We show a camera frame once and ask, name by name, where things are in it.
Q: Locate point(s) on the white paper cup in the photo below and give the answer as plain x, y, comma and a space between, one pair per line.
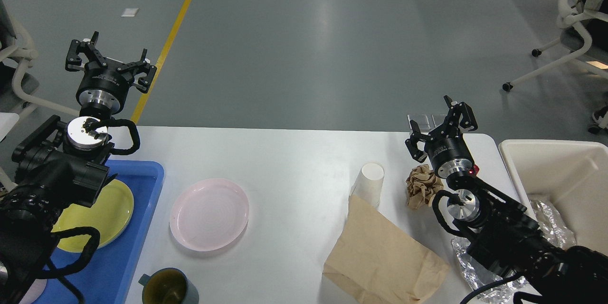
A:
368, 183

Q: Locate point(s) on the brown paper bag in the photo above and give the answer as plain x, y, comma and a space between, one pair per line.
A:
376, 262

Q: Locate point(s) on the white table corner left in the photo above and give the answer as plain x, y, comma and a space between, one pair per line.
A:
7, 121

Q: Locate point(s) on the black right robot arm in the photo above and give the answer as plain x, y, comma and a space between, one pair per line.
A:
502, 237

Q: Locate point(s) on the crumpled brown paper ball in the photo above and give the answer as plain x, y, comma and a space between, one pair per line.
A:
422, 185

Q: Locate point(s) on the shoe on floor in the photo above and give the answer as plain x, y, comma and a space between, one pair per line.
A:
599, 118

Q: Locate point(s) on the dark teal mug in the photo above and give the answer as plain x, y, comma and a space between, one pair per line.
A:
168, 286

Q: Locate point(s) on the white paper scrap on floor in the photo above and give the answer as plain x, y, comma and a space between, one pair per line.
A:
129, 12

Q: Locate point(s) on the white office chair left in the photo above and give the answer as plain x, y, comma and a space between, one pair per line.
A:
18, 45

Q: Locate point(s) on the crumpled aluminium foil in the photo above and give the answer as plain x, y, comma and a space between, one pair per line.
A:
553, 229

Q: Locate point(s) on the pink mug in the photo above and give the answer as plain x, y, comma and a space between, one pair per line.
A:
34, 292

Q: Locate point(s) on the white office chair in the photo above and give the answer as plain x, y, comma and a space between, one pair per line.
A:
18, 45
584, 34

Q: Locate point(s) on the blue plastic tray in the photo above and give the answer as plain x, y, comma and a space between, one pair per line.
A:
107, 278

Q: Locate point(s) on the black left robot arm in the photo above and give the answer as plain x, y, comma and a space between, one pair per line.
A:
64, 163

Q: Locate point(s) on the pink plate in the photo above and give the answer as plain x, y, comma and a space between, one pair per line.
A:
209, 215

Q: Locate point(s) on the white office chair right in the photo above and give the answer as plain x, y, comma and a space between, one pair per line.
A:
584, 34

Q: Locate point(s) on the white plastic bin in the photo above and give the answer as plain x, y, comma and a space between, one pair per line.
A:
572, 175

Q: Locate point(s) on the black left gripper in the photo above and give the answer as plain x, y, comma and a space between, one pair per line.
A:
106, 82

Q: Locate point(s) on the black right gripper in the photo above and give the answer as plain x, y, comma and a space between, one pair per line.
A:
445, 147

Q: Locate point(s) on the yellow plate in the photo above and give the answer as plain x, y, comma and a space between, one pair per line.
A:
110, 214

